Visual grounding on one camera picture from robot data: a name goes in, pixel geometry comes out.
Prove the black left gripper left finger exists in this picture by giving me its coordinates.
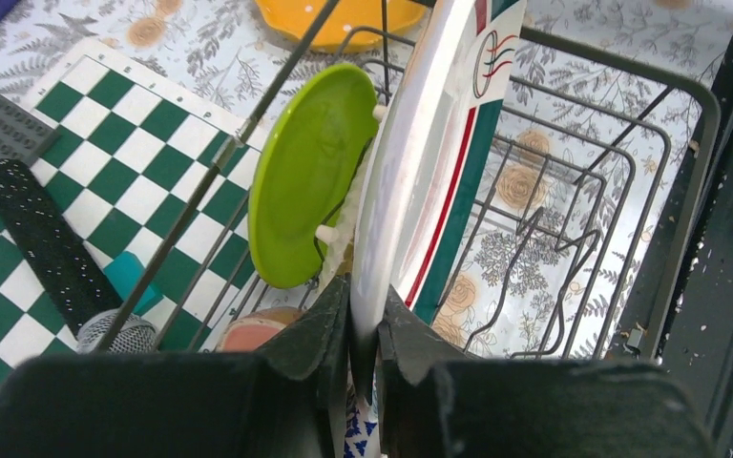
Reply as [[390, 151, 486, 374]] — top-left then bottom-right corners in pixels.
[[0, 275, 350, 457]]

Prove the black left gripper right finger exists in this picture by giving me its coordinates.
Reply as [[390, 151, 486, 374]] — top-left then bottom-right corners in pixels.
[[378, 292, 715, 457]]

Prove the woven bamboo plate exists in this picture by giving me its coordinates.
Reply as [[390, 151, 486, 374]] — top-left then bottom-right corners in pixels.
[[315, 140, 372, 297]]

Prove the white plate green red rim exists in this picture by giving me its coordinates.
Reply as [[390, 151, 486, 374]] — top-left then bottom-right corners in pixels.
[[349, 1, 526, 398]]

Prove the yellow dotted plate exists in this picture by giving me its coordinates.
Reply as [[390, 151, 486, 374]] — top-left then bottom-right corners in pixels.
[[255, 0, 426, 53]]

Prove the blue white patterned bowl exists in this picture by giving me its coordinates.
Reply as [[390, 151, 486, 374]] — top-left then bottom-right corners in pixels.
[[343, 377, 383, 458]]

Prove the small pink mug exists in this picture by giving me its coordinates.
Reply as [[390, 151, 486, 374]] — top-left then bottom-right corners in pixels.
[[215, 306, 304, 352]]

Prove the teal block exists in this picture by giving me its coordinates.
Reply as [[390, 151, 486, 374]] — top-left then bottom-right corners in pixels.
[[103, 251, 163, 316]]

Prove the black microphone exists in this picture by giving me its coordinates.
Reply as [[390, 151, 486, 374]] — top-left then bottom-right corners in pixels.
[[0, 159, 123, 353]]

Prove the green white chessboard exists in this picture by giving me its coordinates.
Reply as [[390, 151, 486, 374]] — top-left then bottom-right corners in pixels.
[[0, 39, 266, 385]]

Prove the lime green plate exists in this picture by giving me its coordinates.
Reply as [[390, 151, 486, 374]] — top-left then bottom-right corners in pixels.
[[247, 63, 378, 289]]

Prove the black wire dish rack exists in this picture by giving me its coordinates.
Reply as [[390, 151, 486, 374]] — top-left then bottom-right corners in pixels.
[[93, 0, 722, 362]]

